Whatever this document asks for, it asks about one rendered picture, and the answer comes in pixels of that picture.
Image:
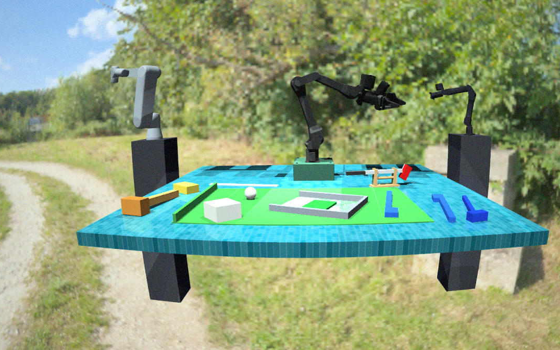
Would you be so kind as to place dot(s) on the white golf ball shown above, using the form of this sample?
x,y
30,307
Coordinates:
x,y
250,193

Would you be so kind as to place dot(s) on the orange mallet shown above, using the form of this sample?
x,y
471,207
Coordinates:
x,y
140,206

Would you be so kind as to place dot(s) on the yellow block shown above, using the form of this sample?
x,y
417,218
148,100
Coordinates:
x,y
186,188

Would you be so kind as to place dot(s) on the green flat mat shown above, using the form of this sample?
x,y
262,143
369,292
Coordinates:
x,y
255,212

